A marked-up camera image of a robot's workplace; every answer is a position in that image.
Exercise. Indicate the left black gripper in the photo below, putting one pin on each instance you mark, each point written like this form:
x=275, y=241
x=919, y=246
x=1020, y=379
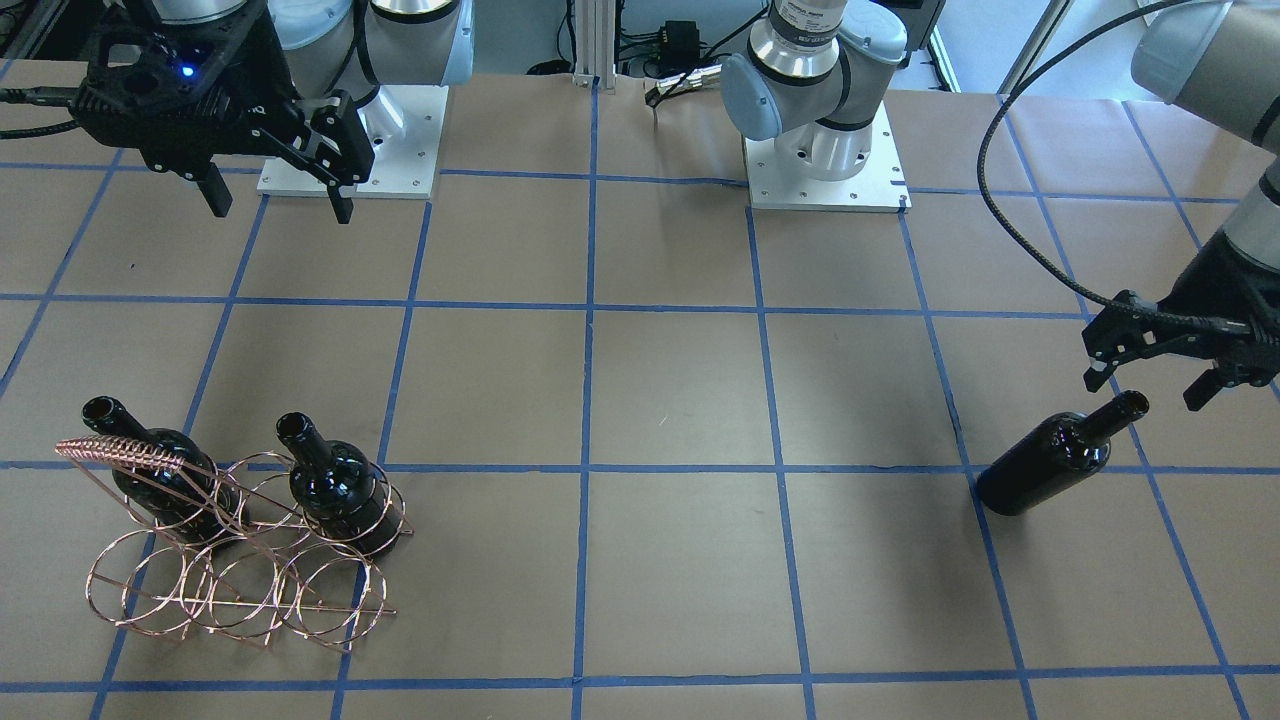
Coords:
x=1215, y=292

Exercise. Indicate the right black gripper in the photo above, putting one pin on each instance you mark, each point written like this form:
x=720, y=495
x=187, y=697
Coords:
x=262, y=62

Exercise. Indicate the dark wine bottle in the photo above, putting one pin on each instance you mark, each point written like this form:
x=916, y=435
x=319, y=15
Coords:
x=1062, y=451

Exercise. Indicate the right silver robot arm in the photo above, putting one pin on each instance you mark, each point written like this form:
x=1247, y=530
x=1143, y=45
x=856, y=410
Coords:
x=397, y=59

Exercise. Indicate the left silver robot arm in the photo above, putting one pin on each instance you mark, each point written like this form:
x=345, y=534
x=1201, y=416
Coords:
x=1219, y=62

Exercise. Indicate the dark bottle in basket near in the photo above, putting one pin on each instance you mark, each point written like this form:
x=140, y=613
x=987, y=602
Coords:
x=334, y=484

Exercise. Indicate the dark bottle in basket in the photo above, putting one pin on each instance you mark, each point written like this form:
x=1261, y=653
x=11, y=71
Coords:
x=334, y=484
x=184, y=500

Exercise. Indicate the dark bottle in basket far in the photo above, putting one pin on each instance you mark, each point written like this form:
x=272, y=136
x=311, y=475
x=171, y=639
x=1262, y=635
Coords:
x=184, y=500

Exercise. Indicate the aluminium frame post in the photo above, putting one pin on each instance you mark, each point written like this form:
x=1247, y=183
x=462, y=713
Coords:
x=595, y=42

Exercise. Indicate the copper wire wine basket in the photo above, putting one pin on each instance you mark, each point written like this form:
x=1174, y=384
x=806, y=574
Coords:
x=275, y=573

